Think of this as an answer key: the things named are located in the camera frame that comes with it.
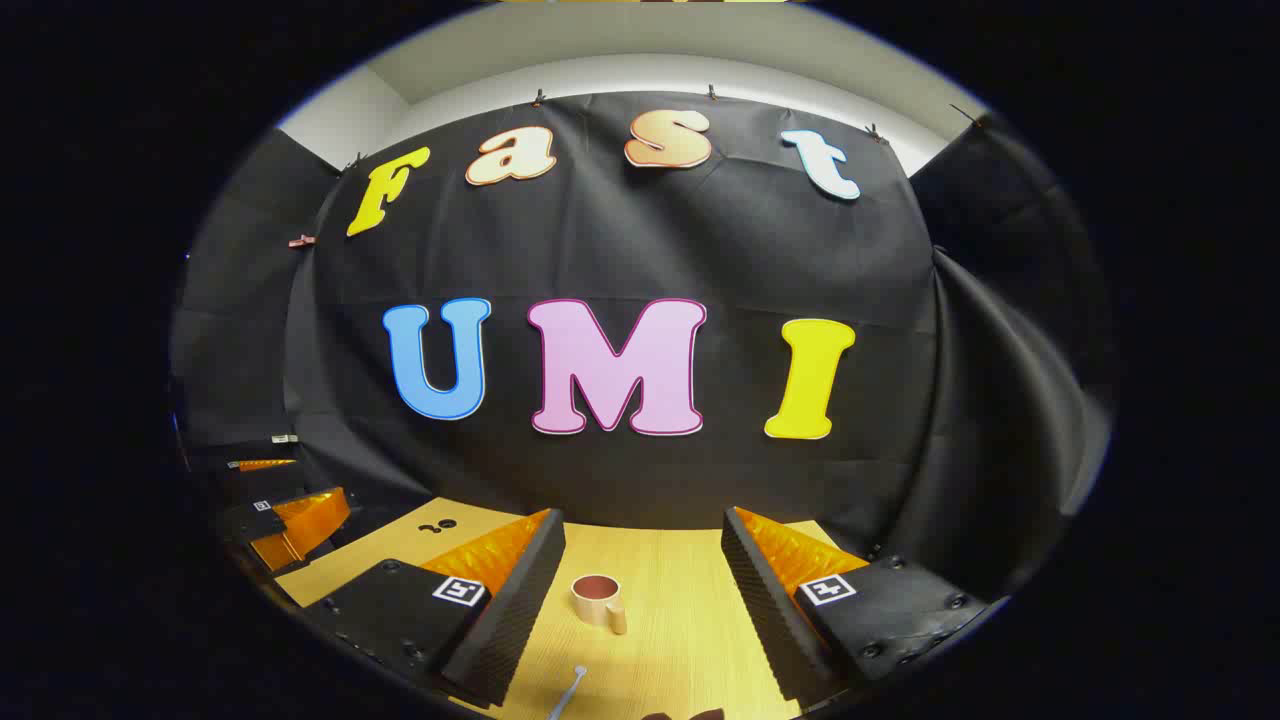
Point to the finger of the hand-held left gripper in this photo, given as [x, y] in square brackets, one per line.
[265, 464]
[305, 520]

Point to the black backdrop cloth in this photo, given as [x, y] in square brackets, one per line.
[700, 240]

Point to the wooden desktop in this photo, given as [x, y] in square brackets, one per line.
[680, 600]

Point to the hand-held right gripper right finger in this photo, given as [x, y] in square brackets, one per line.
[765, 610]

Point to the dark brown coaster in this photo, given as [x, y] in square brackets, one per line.
[690, 715]

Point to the beige cup with brown inside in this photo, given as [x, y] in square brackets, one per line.
[596, 605]

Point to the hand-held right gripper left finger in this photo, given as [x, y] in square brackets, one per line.
[510, 620]

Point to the white toothbrush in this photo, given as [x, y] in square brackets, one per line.
[572, 685]

